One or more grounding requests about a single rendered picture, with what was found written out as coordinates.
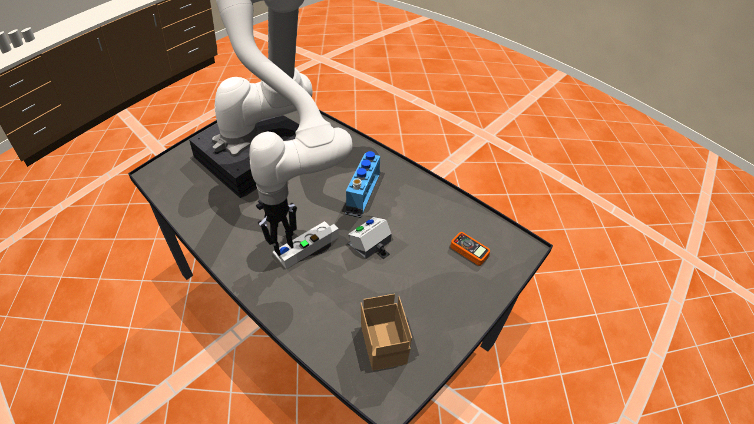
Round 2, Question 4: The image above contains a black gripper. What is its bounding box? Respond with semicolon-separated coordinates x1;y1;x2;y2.
258;199;297;256

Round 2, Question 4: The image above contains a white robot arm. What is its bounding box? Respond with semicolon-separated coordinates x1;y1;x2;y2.
212;0;352;210

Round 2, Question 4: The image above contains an orange digital multimeter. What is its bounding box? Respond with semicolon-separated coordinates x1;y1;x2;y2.
451;232;490;266

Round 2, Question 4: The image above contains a dark grey table edge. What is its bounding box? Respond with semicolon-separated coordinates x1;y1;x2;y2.
128;110;553;424

